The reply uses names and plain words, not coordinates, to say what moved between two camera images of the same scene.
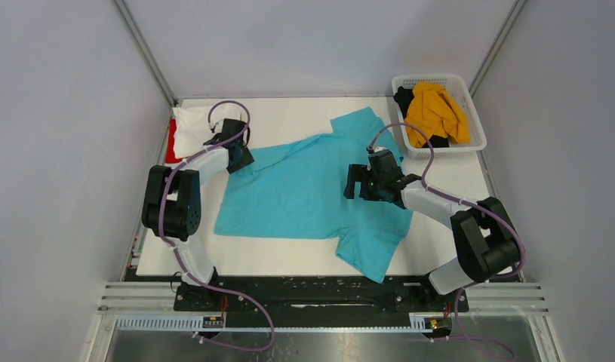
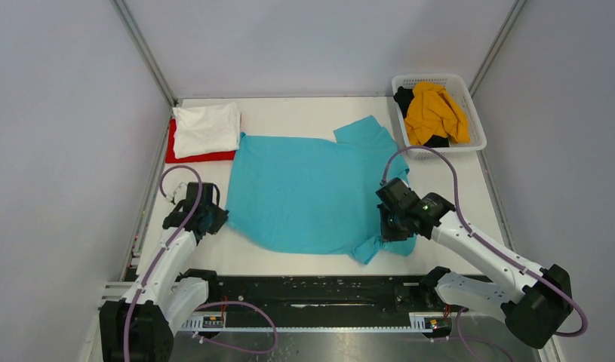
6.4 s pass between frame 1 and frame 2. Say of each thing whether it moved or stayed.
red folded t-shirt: stayed
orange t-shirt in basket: stayed
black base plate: stayed
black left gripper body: moved
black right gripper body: moved
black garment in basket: stayed
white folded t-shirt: stayed
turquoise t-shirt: moved
